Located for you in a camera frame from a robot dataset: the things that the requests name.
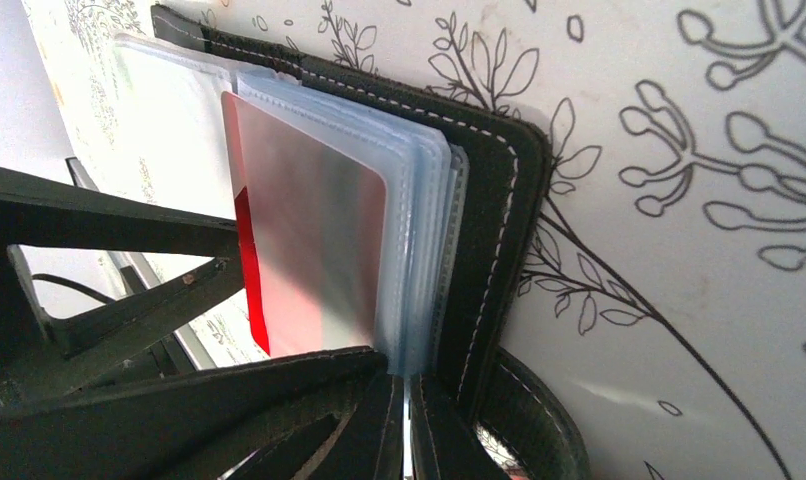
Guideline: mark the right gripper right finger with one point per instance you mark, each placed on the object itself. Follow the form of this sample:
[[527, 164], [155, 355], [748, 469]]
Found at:
[[444, 446]]

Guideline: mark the black card holder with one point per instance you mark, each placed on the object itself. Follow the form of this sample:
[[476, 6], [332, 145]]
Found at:
[[463, 188]]

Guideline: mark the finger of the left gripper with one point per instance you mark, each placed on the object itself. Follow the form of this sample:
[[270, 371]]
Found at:
[[48, 358]]

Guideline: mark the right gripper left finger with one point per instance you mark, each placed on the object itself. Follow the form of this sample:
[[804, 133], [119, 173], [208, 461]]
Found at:
[[333, 414]]

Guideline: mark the floral patterned table mat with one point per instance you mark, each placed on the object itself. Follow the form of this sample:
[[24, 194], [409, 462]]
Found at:
[[663, 299]]

